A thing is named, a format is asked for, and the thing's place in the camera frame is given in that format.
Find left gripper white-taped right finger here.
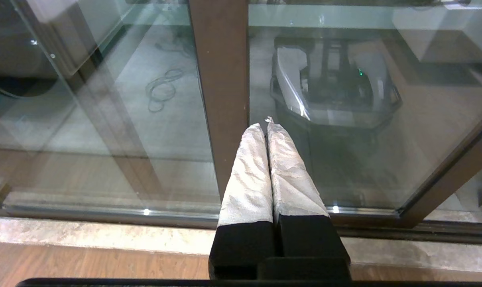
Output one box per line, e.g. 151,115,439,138
265,116,351,260

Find brown-framed sliding glass door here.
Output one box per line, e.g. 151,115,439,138
247,0,482,236

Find dark front-load washing machine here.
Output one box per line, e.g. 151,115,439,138
0,0,102,98

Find dark metal rail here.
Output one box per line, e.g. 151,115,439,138
334,221,482,246

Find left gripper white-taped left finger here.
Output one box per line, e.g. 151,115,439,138
208,123,276,278

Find brown-framed fixed glass panel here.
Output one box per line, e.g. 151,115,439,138
0,0,250,230

